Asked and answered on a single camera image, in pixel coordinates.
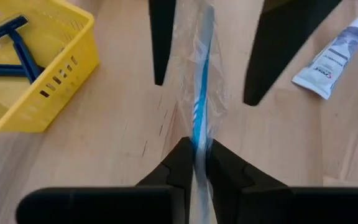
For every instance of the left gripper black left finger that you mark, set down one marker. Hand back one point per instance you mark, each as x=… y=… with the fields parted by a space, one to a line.
x=104 y=207

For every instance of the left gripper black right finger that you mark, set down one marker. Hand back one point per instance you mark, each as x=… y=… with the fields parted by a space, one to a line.
x=291 y=207

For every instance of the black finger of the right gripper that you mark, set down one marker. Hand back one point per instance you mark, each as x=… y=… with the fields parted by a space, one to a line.
x=278 y=40
x=162 y=31

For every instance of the white travel toothpaste tube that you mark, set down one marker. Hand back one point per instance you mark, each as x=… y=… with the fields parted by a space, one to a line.
x=328 y=65

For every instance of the blue toothbrush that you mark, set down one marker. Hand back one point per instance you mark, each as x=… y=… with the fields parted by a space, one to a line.
x=201 y=93

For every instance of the yellow plastic slotted basket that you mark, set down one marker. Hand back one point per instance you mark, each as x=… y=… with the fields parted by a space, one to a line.
x=57 y=102

